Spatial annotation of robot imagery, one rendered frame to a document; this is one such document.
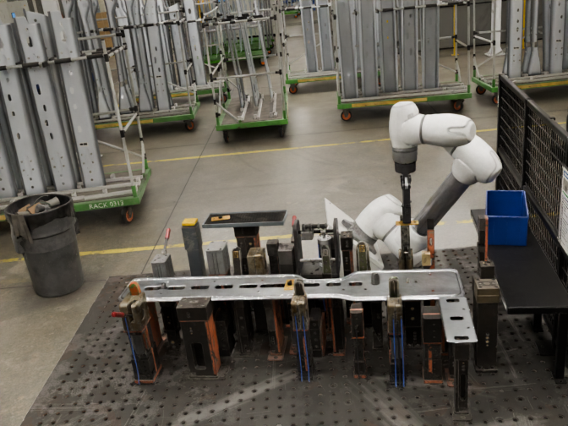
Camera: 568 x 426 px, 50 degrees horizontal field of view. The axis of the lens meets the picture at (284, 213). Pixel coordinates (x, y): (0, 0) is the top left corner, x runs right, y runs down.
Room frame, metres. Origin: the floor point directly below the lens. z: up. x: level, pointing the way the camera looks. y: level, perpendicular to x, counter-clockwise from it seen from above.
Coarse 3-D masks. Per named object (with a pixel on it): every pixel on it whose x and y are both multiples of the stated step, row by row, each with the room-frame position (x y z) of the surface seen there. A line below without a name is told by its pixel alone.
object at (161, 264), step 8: (160, 256) 2.47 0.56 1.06; (168, 256) 2.46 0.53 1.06; (152, 264) 2.41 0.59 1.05; (160, 264) 2.41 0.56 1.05; (168, 264) 2.45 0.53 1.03; (160, 272) 2.41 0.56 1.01; (168, 272) 2.42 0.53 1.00; (160, 288) 2.42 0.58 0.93; (176, 304) 2.44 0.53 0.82; (176, 312) 2.43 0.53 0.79
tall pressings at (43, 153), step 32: (0, 32) 6.07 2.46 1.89; (32, 32) 6.07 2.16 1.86; (64, 32) 6.09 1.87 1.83; (0, 64) 6.05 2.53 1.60; (64, 64) 6.06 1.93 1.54; (0, 96) 6.28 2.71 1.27; (32, 96) 6.08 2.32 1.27; (64, 96) 6.31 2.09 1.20; (0, 128) 6.05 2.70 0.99; (32, 128) 6.06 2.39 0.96; (64, 128) 6.24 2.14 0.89; (0, 160) 5.97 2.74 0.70; (32, 160) 5.98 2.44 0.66; (64, 160) 6.00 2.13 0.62; (96, 160) 6.02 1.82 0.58; (0, 192) 5.95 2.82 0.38; (32, 192) 5.96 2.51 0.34
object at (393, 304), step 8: (400, 296) 1.93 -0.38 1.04; (392, 304) 1.88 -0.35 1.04; (400, 304) 1.87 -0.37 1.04; (392, 312) 1.87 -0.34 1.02; (400, 312) 1.87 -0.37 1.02; (392, 320) 1.87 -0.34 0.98; (400, 320) 1.87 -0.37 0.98; (392, 328) 1.87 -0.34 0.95; (400, 328) 1.87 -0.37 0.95; (392, 336) 1.88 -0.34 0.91; (400, 336) 1.88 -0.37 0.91; (392, 344) 1.89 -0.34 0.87; (400, 344) 1.88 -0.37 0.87; (392, 352) 1.88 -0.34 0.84; (400, 352) 1.89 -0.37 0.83; (392, 360) 1.88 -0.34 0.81; (400, 360) 1.87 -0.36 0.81; (392, 368) 1.88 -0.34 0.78; (400, 368) 1.87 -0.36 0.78; (392, 376) 1.88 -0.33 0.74; (400, 376) 1.86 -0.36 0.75; (392, 384) 1.87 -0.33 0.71; (400, 384) 1.86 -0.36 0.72
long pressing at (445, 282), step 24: (144, 288) 2.29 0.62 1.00; (240, 288) 2.20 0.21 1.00; (264, 288) 2.18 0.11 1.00; (288, 288) 2.16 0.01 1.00; (312, 288) 2.14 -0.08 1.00; (336, 288) 2.11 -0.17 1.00; (360, 288) 2.09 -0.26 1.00; (384, 288) 2.07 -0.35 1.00; (408, 288) 2.05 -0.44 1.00; (432, 288) 2.03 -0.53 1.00; (456, 288) 2.02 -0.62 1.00
